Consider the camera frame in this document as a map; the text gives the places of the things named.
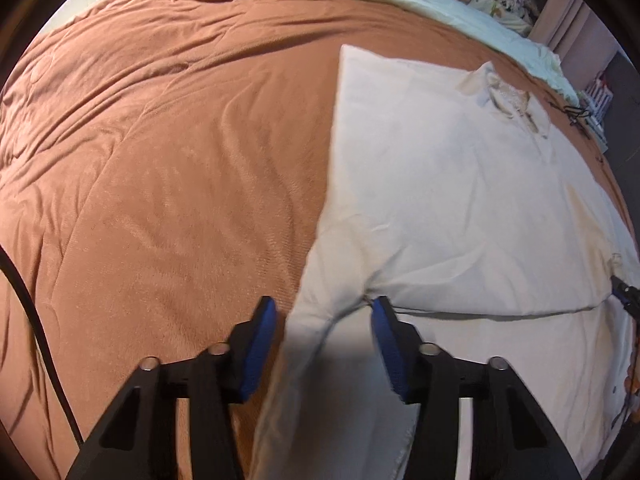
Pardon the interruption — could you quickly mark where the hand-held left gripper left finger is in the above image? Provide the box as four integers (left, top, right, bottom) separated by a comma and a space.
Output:
65, 296, 278, 480

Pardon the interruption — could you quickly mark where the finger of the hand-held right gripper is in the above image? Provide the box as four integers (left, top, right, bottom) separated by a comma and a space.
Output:
611, 274, 640, 318

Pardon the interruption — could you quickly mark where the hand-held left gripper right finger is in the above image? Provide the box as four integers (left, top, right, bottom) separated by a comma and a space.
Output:
371, 295, 583, 480

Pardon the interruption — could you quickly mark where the large white shirt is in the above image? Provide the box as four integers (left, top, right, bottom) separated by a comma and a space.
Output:
247, 44, 640, 480

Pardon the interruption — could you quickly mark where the dark furniture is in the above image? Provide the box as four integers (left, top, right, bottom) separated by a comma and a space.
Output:
600, 52, 640, 171

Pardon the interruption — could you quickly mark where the brown bed blanket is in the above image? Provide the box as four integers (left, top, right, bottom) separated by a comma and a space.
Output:
0, 0, 626, 480

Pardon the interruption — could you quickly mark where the white slatted rack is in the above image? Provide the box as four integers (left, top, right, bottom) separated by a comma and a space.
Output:
580, 77, 613, 151

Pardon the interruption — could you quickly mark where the pink curtain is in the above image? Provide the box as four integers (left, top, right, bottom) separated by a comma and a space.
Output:
530, 0, 621, 91

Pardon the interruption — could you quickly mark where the black wire hanger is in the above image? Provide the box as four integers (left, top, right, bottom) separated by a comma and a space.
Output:
547, 101, 598, 133

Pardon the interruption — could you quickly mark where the thick black cable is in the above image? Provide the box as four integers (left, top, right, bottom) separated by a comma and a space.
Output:
0, 245, 86, 448

